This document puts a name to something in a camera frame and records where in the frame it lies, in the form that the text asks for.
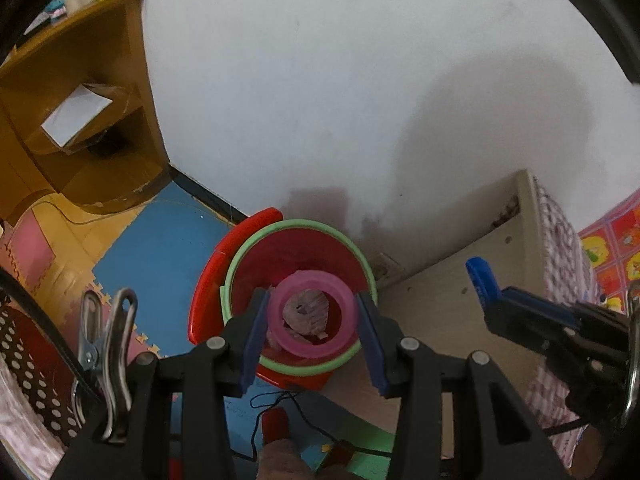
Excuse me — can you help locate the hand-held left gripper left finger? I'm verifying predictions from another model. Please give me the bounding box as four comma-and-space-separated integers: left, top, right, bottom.
50, 287, 272, 480

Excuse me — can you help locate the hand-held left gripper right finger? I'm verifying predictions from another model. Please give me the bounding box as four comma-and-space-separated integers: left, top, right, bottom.
356, 291, 571, 480

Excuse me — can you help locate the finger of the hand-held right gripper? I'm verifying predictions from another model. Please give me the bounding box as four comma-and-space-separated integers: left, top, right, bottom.
482, 305, 586, 361
465, 257, 581, 321

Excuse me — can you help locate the pink tape roll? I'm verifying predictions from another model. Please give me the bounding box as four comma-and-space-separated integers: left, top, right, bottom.
266, 270, 361, 360

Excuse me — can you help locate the red bin with green rim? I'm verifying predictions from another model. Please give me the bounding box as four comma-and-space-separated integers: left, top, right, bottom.
187, 207, 378, 392

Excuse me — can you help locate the metal spring clip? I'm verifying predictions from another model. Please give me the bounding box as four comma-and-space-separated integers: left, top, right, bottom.
74, 287, 140, 445
617, 280, 640, 428

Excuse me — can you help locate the patchwork heart bed sheet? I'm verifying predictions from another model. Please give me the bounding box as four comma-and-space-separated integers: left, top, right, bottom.
525, 175, 608, 468

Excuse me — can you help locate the colourful foam floor mat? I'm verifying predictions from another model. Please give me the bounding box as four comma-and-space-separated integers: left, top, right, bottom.
0, 180, 401, 480

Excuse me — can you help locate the person's pink fleece leg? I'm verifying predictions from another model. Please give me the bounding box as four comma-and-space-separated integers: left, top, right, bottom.
257, 437, 351, 480

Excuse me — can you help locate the red yellow floral printed blanket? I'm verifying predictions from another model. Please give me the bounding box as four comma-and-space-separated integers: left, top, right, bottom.
577, 195, 640, 316

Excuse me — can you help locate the brown polka-dot cloth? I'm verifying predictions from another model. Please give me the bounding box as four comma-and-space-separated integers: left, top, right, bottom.
0, 305, 83, 443

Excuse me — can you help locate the pale pink cloth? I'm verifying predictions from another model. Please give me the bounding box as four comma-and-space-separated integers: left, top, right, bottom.
0, 355, 66, 471

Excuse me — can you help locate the white paper sheet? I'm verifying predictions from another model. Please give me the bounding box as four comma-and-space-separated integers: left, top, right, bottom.
41, 84, 113, 148

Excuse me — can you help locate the wooden desk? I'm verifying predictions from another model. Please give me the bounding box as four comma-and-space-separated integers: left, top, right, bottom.
0, 0, 168, 221

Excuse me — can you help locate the beige wooden bed frame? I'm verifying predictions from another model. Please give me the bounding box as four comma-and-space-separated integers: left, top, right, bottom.
330, 169, 551, 461

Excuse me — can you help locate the thick black cable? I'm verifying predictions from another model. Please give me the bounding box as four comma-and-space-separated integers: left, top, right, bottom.
0, 267, 101, 406
542, 420, 591, 438

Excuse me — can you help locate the white wall socket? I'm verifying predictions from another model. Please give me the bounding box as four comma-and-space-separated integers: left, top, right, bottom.
375, 252, 403, 278

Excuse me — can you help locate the thin black cable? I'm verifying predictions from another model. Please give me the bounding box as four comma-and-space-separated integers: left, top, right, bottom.
247, 390, 396, 461

